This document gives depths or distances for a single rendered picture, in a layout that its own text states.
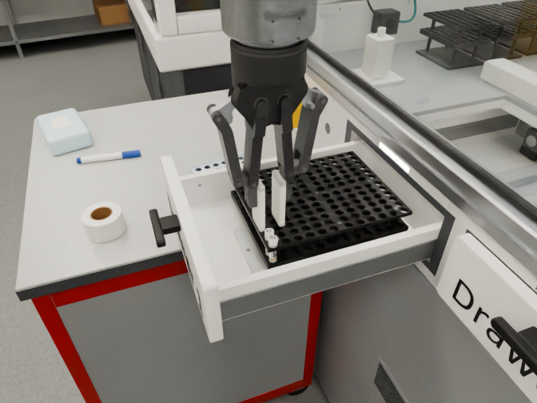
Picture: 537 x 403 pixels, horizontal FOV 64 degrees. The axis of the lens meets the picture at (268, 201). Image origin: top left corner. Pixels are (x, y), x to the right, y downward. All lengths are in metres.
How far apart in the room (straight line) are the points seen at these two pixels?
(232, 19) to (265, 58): 0.04
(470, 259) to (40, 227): 0.73
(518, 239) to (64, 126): 0.95
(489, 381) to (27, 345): 1.45
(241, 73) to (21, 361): 1.44
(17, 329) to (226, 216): 1.22
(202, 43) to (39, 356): 1.14
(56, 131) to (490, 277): 0.93
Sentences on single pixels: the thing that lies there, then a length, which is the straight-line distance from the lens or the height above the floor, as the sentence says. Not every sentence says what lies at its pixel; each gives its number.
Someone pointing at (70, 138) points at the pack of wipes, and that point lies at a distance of 1.10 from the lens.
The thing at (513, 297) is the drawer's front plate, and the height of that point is 0.92.
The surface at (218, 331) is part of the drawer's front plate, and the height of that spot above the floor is 0.84.
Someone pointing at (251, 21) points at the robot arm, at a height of 1.19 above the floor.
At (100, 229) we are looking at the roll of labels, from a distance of 0.81.
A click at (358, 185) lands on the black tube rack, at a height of 0.90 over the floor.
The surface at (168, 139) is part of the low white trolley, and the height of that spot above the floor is 0.76.
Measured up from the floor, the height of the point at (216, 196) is 0.85.
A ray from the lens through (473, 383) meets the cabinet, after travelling 0.72.
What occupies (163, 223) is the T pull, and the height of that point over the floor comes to 0.91.
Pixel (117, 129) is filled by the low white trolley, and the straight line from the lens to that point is 1.18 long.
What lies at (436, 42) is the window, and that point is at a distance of 0.63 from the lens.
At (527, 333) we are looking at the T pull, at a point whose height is 0.91.
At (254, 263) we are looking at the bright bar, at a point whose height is 0.85.
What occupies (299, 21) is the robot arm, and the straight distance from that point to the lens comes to 0.41.
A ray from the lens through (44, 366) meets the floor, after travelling 1.68.
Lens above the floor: 1.30
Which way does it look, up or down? 38 degrees down
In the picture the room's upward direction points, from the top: straight up
